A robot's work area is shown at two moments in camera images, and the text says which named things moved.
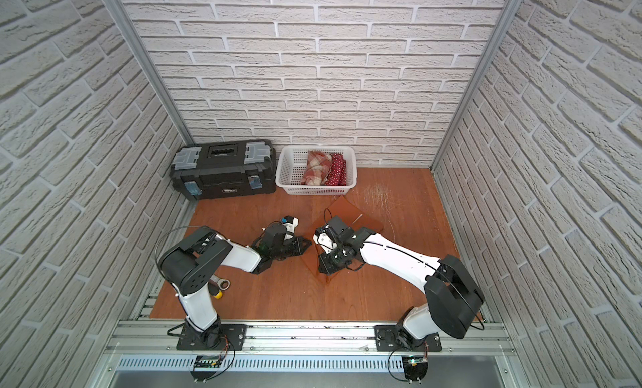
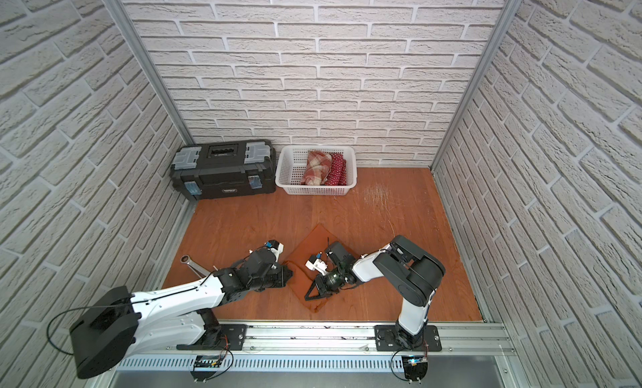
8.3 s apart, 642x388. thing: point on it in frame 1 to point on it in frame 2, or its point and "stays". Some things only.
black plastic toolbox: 225,171 stays
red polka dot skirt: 338,172 stays
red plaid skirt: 318,168 stays
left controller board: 205,361 stays
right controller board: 415,366 stays
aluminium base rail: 140,339 stays
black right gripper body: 333,261 to 330,283
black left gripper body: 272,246 to 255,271
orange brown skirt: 355,219 to 300,278
